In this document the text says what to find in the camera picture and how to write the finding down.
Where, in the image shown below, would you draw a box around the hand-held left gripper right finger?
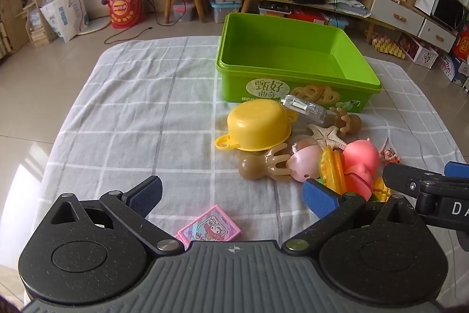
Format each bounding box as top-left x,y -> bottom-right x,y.
281,179 -> 422,256

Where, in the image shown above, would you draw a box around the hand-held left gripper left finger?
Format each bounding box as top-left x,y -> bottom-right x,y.
49,175 -> 184,257

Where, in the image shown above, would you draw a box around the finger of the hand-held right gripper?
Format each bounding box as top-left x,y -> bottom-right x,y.
425,161 -> 469,182
383,163 -> 426,197

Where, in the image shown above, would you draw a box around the yellow toy corn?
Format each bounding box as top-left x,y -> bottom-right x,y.
374,178 -> 392,202

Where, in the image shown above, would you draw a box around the pink bead strap charm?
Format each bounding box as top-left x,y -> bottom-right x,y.
381,137 -> 402,165

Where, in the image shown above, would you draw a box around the orange toy juicer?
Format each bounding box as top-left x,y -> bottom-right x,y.
318,145 -> 346,194

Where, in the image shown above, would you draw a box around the pink peach toy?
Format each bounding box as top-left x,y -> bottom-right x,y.
344,166 -> 375,202
343,139 -> 380,174

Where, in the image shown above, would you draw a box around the pink ball with holes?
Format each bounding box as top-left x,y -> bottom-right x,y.
286,144 -> 323,183

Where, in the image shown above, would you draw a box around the beige starfish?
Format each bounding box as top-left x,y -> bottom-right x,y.
306,124 -> 347,152

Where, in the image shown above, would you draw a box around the brown toy massager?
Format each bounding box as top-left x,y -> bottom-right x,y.
322,107 -> 362,134
238,146 -> 294,182

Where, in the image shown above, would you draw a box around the clear plastic case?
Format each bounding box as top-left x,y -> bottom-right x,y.
281,94 -> 328,125

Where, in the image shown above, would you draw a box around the yellow toy pot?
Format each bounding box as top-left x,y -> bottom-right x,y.
215,102 -> 295,152

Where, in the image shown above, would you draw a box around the green plastic box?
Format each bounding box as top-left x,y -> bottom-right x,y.
215,13 -> 382,114

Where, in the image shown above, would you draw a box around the grey checked cloth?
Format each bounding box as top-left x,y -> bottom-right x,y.
24,36 -> 469,302

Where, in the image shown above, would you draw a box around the white blue printed carton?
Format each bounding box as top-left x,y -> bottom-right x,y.
438,53 -> 469,86

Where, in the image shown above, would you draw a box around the white printed box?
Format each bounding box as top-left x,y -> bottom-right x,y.
397,32 -> 439,69

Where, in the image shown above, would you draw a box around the red gift box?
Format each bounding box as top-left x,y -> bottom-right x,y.
449,29 -> 469,60

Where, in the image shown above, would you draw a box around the yellow egg tray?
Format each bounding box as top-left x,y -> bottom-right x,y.
366,31 -> 405,60

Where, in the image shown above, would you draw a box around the wooden low stand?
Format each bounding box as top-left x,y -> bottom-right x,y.
289,0 -> 462,53

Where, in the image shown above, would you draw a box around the black white microwave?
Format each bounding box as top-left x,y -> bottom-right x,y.
430,0 -> 469,35

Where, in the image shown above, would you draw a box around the pale blue storage bin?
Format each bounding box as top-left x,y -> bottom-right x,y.
324,16 -> 349,31

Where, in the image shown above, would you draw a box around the folded pale cloths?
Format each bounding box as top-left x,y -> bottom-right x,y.
326,0 -> 371,18

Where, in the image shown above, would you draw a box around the red flat box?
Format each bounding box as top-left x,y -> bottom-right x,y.
289,7 -> 327,24

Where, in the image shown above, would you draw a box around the clear bin pink contents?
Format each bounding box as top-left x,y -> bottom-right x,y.
172,0 -> 195,22

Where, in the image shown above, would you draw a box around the red bucket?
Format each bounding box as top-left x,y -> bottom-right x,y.
103,0 -> 145,29

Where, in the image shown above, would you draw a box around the white paper bag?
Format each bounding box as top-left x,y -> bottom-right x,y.
40,0 -> 89,43

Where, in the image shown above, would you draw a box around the black lid storage bin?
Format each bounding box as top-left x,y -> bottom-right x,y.
258,1 -> 292,18

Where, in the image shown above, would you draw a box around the blue lid storage bin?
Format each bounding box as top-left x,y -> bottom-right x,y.
209,0 -> 242,24

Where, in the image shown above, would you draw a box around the white drawer orange handle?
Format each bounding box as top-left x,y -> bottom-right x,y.
418,20 -> 458,53
371,0 -> 426,35

